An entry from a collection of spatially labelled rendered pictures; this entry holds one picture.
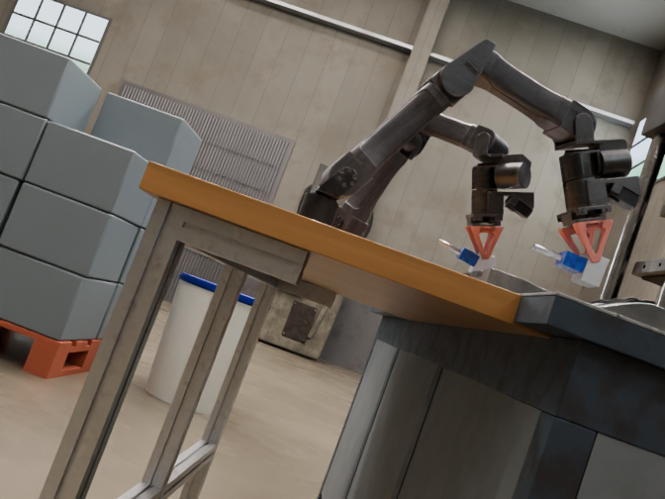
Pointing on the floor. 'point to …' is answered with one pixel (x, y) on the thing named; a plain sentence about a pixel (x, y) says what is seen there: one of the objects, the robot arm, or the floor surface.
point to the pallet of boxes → (71, 201)
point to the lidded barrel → (180, 349)
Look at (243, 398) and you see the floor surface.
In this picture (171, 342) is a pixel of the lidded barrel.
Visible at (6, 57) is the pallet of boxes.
